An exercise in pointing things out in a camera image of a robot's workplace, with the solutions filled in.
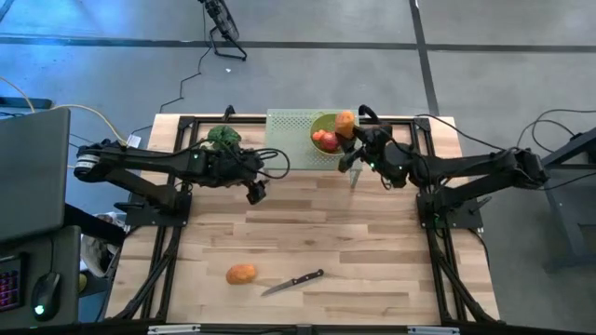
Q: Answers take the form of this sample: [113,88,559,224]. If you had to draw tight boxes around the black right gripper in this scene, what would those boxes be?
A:
[337,124,398,174]

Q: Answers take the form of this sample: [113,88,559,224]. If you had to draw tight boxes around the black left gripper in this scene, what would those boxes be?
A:
[204,148,268,207]

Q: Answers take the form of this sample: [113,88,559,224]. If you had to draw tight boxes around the red apple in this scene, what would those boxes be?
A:
[321,131,341,153]

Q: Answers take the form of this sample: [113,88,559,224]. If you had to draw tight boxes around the orange fruit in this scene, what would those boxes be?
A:
[225,263,259,286]
[333,110,358,141]

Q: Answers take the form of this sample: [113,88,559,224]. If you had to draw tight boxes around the green plastic colander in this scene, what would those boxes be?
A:
[309,113,355,156]

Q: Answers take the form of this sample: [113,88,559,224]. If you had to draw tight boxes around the pale green perforated metal shelf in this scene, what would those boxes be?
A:
[264,108,364,190]

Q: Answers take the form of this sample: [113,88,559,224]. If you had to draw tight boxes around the potted plant in white pot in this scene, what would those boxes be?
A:
[199,124,243,153]

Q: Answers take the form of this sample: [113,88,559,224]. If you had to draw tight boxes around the white bag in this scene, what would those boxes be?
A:
[81,211,125,279]

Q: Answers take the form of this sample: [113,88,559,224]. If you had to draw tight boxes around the black floor fan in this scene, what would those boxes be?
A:
[198,0,249,62]

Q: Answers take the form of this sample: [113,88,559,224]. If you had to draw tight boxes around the grey laptop lid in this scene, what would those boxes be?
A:
[0,107,71,243]

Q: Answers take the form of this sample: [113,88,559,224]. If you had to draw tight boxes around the black computer mouse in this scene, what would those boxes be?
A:
[31,272,61,322]

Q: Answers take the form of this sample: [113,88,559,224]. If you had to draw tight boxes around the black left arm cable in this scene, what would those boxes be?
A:
[253,147,291,181]

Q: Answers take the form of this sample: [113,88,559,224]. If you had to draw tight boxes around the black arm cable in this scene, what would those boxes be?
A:
[413,113,518,153]
[253,147,291,181]

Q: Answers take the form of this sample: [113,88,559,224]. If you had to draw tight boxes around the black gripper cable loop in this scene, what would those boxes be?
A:
[357,103,383,127]

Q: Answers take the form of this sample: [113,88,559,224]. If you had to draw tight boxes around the black-handled kitchen knife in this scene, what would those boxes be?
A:
[260,268,325,298]

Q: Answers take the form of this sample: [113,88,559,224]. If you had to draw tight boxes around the black aluminium table frame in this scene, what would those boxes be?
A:
[106,114,502,327]

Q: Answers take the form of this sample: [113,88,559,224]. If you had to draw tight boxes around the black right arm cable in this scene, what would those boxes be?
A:
[413,113,518,153]

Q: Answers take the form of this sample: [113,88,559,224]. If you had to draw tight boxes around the black floor cable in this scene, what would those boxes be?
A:
[132,46,207,136]

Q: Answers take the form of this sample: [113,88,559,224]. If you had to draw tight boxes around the cream floor cable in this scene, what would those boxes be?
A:
[0,76,130,146]

